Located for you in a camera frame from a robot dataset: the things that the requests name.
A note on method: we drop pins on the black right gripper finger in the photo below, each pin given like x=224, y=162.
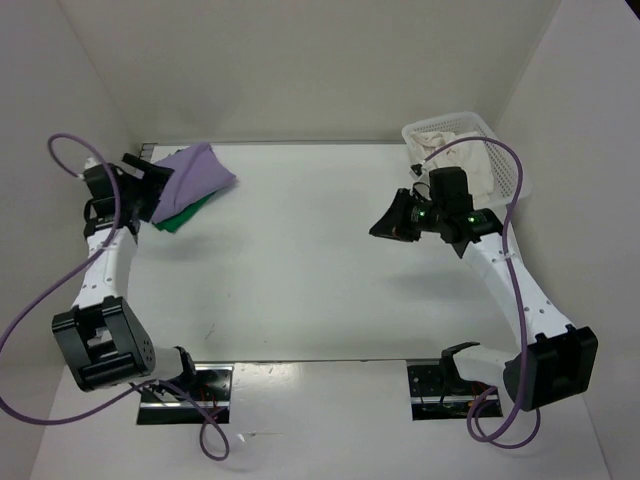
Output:
x=394, y=216
x=406, y=235

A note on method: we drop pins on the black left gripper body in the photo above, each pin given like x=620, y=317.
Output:
x=130, y=196

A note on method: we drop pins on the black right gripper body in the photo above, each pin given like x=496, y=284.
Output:
x=422, y=215

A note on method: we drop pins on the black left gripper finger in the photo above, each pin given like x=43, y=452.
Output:
x=147, y=201
x=146, y=171

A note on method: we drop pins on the green t shirt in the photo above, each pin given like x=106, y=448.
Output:
x=174, y=223

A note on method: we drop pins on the lavender t shirt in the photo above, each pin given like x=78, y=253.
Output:
x=196, y=173

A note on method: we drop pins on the cream t shirt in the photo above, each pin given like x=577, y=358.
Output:
x=471, y=156

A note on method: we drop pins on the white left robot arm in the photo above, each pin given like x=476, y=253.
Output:
x=102, y=341

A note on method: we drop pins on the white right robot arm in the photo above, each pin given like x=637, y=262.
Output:
x=556, y=358

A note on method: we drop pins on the white plastic basket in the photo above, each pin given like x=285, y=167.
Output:
x=502, y=164

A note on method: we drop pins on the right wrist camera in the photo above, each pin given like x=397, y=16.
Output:
x=449, y=191

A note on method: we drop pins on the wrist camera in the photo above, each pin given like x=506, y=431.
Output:
x=100, y=179
x=449, y=191

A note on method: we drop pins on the aluminium table edge rail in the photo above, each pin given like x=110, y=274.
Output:
x=147, y=149

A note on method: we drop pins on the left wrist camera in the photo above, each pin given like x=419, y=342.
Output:
x=100, y=179

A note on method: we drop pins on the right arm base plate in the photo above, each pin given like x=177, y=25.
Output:
x=432, y=399

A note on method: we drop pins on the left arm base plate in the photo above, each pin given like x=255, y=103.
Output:
x=211, y=390

